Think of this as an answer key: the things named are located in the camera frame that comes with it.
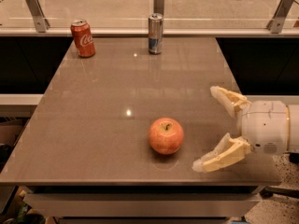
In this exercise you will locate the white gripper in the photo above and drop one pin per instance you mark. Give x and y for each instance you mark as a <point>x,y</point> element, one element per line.
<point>265,125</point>

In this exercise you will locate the red apple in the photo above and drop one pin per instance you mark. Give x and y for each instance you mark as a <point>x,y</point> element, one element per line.
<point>165,136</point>

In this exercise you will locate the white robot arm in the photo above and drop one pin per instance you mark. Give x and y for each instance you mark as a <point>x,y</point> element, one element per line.
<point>293,142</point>

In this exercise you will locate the silver blue energy drink can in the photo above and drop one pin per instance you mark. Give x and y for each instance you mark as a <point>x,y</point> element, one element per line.
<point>155,25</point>

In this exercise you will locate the red coke can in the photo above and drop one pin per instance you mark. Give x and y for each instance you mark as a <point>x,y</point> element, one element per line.
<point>83,38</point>

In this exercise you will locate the right metal bracket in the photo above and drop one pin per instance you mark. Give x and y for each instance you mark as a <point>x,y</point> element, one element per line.
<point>275,25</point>

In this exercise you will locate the metal bracket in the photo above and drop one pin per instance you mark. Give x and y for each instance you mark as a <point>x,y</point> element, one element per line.
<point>158,6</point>
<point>275,25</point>
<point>40,21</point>

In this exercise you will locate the middle metal bracket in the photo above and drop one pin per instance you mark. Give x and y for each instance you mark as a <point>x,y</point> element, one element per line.
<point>158,6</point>

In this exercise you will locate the left metal bracket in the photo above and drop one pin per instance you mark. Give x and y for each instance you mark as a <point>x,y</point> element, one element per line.
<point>40,21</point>

